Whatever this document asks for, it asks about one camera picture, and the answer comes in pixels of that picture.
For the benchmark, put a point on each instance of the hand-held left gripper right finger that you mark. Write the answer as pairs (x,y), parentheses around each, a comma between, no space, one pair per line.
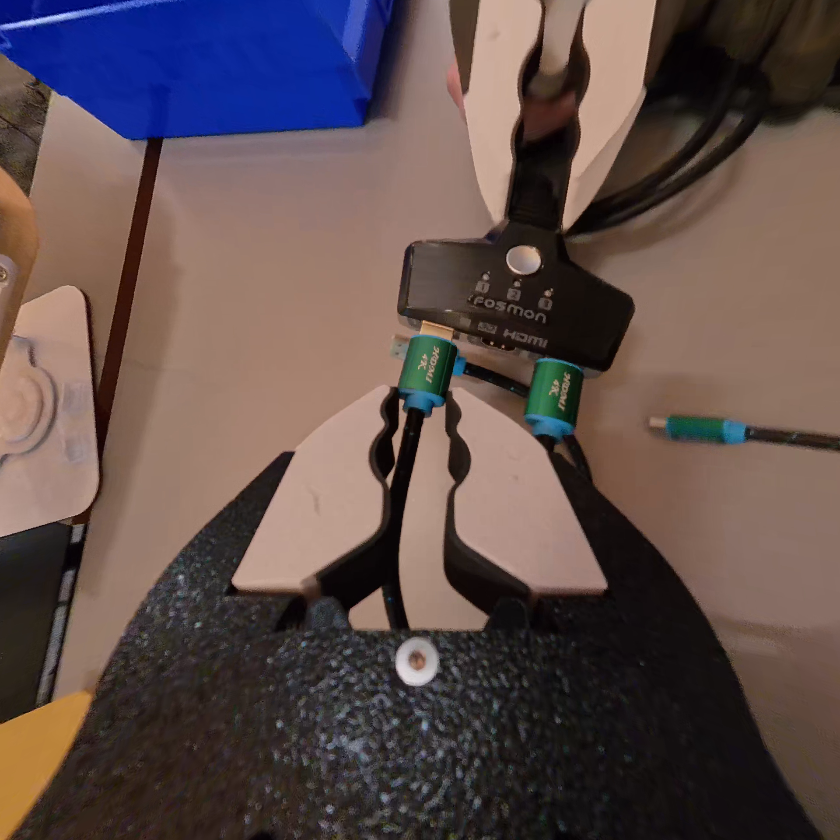
(518,518)

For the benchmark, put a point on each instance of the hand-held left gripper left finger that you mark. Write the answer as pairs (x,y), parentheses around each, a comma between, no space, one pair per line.
(315,512)

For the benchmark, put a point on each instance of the white metal stand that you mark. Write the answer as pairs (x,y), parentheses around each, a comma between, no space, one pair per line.
(59,341)

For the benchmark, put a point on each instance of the black HDMI switch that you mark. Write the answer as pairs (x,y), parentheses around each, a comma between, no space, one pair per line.
(459,275)

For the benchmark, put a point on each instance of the person's right forearm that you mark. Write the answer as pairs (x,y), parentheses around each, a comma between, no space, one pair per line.
(754,39)

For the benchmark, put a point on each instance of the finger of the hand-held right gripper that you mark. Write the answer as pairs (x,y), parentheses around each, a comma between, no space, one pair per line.
(492,79)
(617,65)

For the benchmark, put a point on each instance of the blue plastic bin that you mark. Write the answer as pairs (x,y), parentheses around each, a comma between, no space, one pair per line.
(197,65)

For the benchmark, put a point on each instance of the person's right hand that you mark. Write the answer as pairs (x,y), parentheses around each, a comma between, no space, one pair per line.
(454,85)

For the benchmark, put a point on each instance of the brown-edged grey desk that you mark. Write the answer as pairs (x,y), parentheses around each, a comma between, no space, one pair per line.
(79,216)

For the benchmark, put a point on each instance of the yellow plastic bin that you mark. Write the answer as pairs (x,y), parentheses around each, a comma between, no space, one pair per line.
(26,754)

